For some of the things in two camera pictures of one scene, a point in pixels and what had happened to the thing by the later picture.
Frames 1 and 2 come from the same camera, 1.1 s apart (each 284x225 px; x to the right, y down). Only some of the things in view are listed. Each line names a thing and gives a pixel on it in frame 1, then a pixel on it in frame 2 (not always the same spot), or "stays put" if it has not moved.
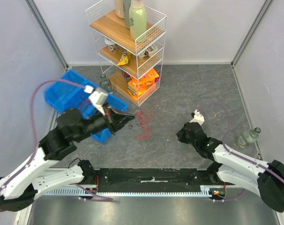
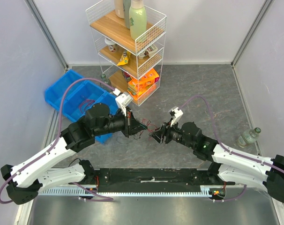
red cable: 145,117 to 145,124
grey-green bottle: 126,4 stays put
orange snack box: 138,87 stays put
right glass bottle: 248,137 stays put
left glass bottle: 105,84 stays put
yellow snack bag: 124,58 stays put
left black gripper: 118,118 to 131,123
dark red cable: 82,105 stays put
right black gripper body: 183,135 to 167,133
